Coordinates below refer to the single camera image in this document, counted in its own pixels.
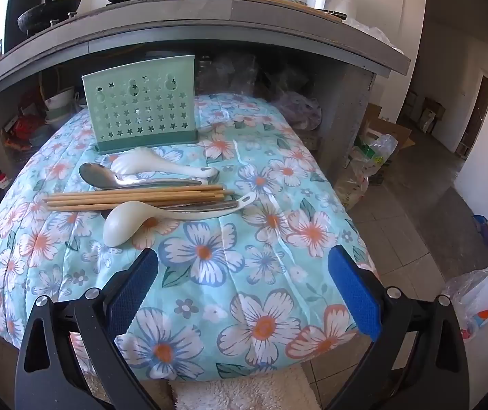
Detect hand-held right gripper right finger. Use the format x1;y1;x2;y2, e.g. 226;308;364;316
325;245;471;410

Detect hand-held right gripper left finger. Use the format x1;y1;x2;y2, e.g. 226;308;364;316
14;248;172;410

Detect white plastic ladle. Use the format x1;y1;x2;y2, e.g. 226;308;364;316
103;191;257;247

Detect bundle of wooden chopsticks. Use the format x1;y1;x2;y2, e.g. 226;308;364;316
43;184;236;213

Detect white scalloped rice paddle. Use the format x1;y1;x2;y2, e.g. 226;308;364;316
111;146;220;180

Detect green perforated utensil holder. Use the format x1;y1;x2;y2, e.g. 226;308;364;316
81;54;202;154

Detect floral turquoise blanket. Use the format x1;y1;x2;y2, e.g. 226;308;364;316
0;92;382;382

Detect clear bag of rice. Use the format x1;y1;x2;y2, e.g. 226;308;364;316
333;134;399;211

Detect red snack packets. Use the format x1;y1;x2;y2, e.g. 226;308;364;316
6;113;45;150

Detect orange and white spray bottle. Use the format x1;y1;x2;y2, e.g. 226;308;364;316
461;300;488;341

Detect white fluffy mat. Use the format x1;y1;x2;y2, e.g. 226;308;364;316
169;365;324;410

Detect cardboard box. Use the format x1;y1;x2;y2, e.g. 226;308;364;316
358;102;416;151

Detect stack of white bowls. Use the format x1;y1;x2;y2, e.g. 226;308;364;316
44;86;79;125

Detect pink plastic bag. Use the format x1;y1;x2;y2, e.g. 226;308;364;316
269;91;322;131

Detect clear crumpled plastic bags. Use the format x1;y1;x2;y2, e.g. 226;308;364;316
196;55;264;95

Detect black wok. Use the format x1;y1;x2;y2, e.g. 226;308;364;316
17;0;83;36

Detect grey concrete counter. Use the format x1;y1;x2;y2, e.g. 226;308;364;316
0;0;412;172

